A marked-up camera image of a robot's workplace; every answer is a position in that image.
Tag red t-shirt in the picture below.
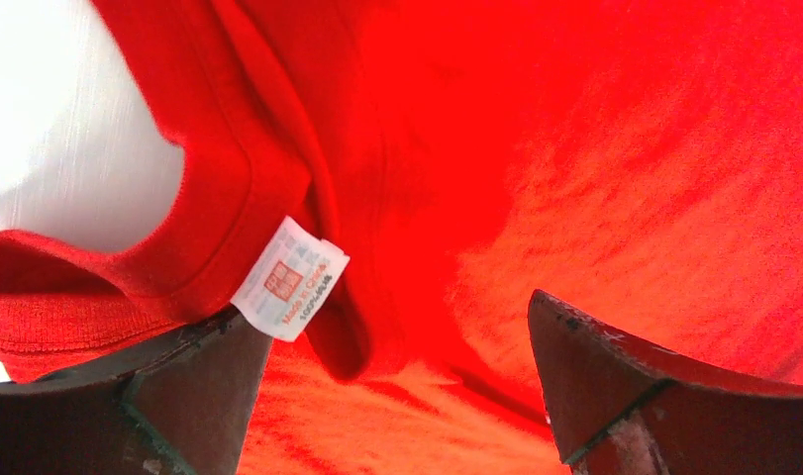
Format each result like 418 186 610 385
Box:
0 1 803 474

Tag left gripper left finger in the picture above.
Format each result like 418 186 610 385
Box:
0 309 272 474

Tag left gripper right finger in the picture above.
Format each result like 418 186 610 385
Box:
528 291 803 474

